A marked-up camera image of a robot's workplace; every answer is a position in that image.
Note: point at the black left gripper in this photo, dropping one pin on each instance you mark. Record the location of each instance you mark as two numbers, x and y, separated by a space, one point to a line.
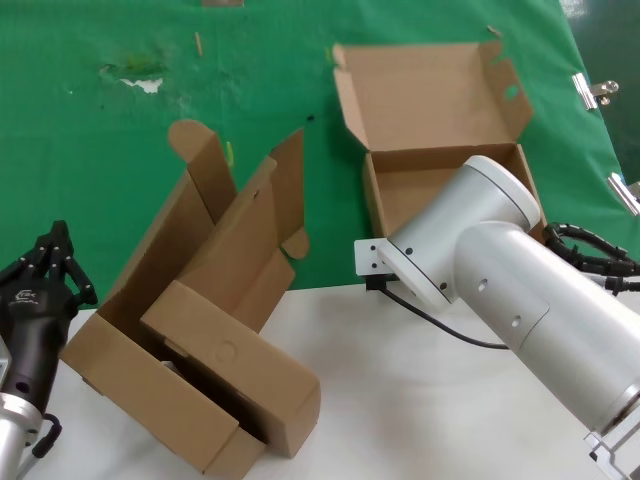
30 340

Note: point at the cardboard box with round-holed lid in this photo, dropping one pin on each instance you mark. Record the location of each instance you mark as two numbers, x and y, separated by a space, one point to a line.
425 100

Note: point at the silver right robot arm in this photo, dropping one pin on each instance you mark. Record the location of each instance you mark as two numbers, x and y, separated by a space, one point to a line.
550 310

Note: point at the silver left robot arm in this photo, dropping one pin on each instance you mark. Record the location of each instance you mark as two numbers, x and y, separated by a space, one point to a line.
15 432

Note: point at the large open cardboard box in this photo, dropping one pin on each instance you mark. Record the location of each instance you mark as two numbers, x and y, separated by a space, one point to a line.
150 390

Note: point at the cardboard box with small-holed lid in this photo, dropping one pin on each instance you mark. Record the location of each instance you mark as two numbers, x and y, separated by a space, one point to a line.
240 360

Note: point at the green table cloth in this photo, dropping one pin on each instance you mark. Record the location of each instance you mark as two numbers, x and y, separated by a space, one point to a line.
100 175

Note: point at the small wooden stick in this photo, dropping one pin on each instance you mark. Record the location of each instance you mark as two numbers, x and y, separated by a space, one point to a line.
199 45

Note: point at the brown tape scrap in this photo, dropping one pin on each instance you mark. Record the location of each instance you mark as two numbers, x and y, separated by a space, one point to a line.
495 31

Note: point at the silver binder clip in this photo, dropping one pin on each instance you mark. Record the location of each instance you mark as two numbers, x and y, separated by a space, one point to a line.
625 192
587 91

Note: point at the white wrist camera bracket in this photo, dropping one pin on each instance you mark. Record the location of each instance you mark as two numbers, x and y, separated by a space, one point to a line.
367 256

